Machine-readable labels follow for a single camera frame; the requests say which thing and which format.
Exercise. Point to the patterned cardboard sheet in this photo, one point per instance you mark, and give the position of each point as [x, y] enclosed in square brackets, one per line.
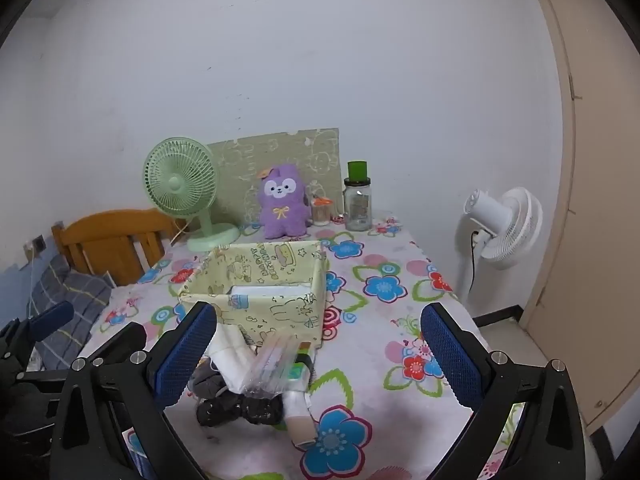
[300, 152]

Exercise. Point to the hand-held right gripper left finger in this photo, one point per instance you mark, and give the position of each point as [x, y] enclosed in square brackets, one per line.
[185, 355]

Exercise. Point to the glass jar with green lid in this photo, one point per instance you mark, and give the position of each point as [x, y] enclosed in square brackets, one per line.
[357, 205]

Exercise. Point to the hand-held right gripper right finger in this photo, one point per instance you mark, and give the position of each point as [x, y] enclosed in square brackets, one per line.
[452, 360]

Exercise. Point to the white standing fan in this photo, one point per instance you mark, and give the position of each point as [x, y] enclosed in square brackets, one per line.
[505, 225]

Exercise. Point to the pink packet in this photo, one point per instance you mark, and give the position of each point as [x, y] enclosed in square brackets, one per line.
[301, 422]

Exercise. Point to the small jar with orange lid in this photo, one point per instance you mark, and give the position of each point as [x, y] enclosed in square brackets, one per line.
[321, 212]

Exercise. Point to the green desk fan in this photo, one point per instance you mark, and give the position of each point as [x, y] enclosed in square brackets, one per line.
[180, 180]

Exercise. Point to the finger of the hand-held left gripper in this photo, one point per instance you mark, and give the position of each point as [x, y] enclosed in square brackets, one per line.
[122, 340]
[50, 317]

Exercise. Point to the grey plaid blanket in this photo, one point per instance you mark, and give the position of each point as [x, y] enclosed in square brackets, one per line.
[75, 290]

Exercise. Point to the white tissue pack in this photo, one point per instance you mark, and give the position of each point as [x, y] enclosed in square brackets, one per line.
[270, 291]

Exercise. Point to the beige door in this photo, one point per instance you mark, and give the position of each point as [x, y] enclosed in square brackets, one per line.
[600, 210]

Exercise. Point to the clear plastic bag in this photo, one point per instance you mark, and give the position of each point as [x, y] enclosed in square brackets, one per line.
[275, 367]

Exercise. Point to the white cloth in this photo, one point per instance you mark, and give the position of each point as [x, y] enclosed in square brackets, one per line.
[230, 357]

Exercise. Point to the cartoon paper box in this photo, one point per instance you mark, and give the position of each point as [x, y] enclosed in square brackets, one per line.
[280, 310]

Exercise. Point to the purple plush toy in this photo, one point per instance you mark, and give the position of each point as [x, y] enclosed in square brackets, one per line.
[282, 205]

